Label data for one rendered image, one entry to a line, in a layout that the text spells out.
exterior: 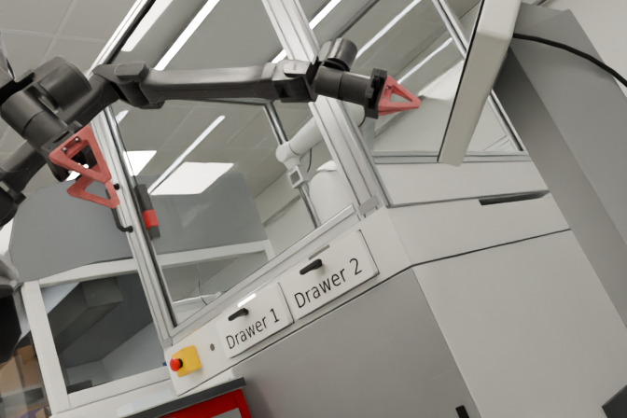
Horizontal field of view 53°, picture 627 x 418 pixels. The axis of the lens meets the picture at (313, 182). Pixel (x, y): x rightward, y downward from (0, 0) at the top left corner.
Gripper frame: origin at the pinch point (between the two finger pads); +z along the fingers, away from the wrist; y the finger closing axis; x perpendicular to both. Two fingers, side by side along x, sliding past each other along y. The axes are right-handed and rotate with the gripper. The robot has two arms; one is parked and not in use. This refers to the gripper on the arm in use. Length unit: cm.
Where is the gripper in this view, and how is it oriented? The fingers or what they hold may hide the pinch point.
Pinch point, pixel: (415, 103)
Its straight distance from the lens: 123.1
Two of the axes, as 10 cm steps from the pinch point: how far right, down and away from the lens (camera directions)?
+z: 9.5, 2.6, -1.8
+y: 1.0, 2.9, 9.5
